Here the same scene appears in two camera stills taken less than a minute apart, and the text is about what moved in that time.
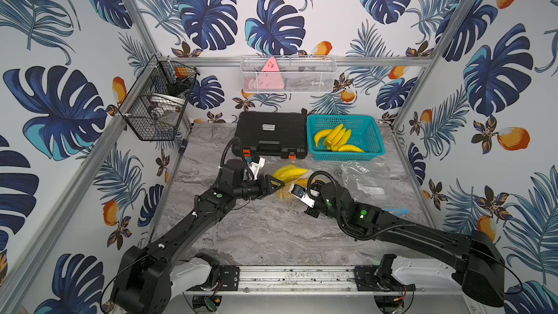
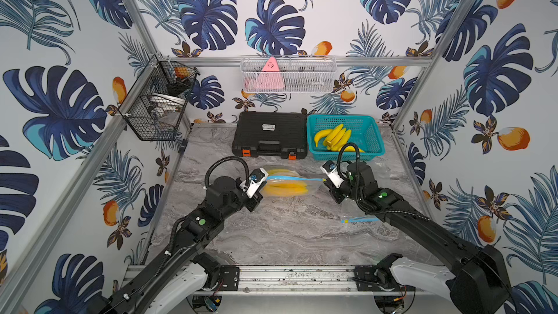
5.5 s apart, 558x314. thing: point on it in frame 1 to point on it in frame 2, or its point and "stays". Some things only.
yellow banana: x=349 y=148 stays
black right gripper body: x=320 y=206 to x=345 y=190
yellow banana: x=333 y=134 stays
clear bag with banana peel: x=290 y=174 stays
